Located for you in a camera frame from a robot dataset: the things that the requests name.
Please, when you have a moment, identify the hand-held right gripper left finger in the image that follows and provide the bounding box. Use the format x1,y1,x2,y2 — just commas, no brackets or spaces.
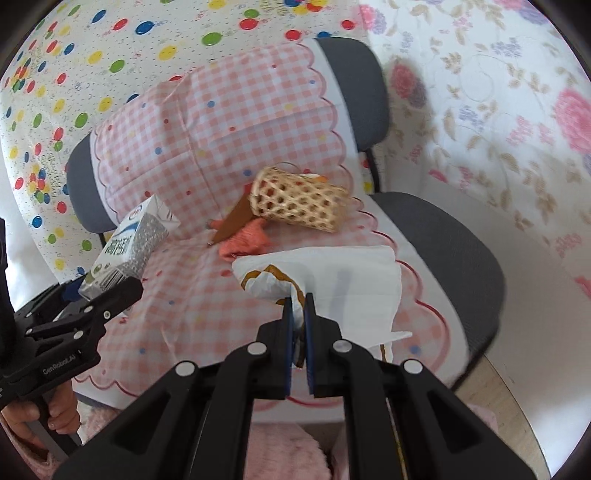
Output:
53,296,295,480

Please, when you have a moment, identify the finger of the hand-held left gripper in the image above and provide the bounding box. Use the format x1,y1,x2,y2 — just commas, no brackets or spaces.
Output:
23,277,145,352
14,279,88,325

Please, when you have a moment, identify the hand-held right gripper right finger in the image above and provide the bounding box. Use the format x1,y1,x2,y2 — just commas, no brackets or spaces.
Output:
305,293,541,480

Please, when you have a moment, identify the white blue milk carton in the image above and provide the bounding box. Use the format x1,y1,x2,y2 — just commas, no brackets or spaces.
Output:
78,194,182,301

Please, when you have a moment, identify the white plastic bag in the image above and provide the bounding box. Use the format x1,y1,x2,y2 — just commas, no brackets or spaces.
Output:
231,244,414,365

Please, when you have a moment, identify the person's left forearm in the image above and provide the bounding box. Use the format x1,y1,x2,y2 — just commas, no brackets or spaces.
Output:
0,425,65,476

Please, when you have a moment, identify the person's left hand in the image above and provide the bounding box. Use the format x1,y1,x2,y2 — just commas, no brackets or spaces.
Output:
0,388,80,448

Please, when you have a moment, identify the brown paper piece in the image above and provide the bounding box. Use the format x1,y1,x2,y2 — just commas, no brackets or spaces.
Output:
210,182,254,245

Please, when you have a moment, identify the woven bamboo basket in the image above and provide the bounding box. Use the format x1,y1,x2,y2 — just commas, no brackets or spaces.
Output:
249,165,356,233

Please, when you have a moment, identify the grey office chair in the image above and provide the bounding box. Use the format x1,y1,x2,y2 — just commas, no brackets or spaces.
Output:
67,37,506,416

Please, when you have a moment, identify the pink checked paper cloth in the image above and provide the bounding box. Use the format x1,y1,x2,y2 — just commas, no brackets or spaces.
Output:
74,39,472,409

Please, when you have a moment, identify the balloon print backdrop cloth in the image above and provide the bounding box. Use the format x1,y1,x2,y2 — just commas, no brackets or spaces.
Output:
0,0,370,287

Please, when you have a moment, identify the floral backdrop cloth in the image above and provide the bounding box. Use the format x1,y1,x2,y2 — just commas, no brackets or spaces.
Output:
355,0,591,296

